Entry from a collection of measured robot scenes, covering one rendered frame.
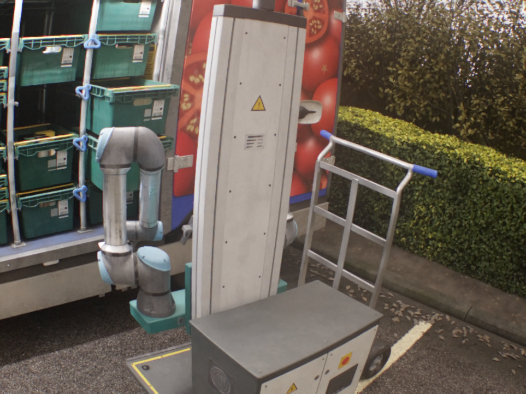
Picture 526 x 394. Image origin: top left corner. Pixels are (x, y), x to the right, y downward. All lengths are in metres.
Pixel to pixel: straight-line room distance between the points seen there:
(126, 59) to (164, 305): 1.36
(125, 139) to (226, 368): 0.77
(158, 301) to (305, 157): 1.97
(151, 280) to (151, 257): 0.08
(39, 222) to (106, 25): 1.11
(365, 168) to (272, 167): 2.75
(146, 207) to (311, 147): 1.88
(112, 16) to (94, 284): 1.47
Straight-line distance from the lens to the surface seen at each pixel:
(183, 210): 2.65
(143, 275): 1.53
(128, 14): 2.42
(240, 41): 1.33
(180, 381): 1.91
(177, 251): 2.73
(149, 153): 1.47
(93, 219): 2.54
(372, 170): 4.22
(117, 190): 1.48
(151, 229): 1.70
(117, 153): 1.45
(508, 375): 2.96
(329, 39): 3.32
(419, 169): 2.04
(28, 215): 2.35
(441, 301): 3.40
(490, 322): 3.33
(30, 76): 2.21
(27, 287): 2.33
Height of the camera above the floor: 1.63
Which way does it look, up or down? 18 degrees down
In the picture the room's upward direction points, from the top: 6 degrees clockwise
